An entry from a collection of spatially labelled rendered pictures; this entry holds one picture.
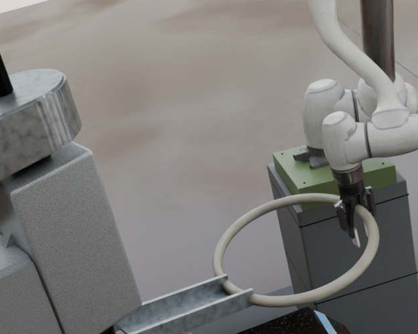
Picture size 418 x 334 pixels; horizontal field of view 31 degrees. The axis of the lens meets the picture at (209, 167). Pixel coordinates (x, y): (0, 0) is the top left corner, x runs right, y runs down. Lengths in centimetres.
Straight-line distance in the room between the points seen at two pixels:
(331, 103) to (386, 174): 31
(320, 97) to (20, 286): 137
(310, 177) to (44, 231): 125
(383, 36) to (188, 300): 103
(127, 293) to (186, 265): 215
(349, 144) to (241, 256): 182
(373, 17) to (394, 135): 46
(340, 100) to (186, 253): 163
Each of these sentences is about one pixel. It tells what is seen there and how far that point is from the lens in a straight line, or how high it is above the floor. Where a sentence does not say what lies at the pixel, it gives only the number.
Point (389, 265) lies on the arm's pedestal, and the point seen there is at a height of 47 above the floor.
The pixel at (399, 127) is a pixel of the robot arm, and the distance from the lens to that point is 214.
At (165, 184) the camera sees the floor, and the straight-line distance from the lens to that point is 469.
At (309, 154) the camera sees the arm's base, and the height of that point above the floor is 90.
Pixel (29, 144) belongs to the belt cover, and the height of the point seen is 162.
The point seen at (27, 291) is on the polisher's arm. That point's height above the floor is 132.
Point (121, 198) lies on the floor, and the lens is 469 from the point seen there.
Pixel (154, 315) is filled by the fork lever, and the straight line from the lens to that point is 206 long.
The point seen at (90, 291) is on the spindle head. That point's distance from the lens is 171.
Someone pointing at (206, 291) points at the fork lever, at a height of 93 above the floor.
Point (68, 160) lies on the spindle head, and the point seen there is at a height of 154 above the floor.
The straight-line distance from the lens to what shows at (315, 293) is 205.
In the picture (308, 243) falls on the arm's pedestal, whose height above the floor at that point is 67.
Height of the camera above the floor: 219
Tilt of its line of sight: 27 degrees down
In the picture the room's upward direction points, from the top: 14 degrees counter-clockwise
